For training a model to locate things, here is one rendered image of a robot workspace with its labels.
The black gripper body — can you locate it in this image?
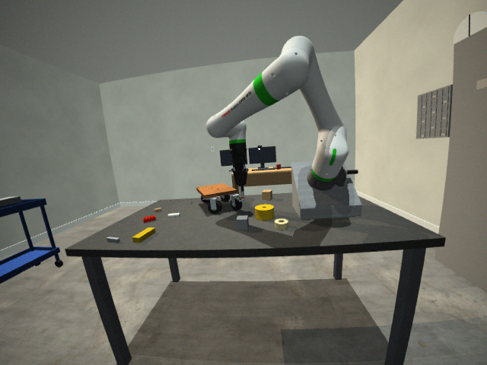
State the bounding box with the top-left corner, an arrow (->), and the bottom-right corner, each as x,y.
232,154 -> 246,173

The yellow rectangular bar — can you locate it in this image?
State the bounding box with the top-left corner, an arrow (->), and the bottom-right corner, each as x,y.
132,227 -> 156,243

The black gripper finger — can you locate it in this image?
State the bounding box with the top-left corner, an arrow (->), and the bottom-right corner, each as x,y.
231,167 -> 240,197
237,166 -> 249,198

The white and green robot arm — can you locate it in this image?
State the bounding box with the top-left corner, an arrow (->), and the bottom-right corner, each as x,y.
206,36 -> 358,191

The tan cube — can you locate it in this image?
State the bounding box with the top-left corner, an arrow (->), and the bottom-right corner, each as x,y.
262,190 -> 272,200

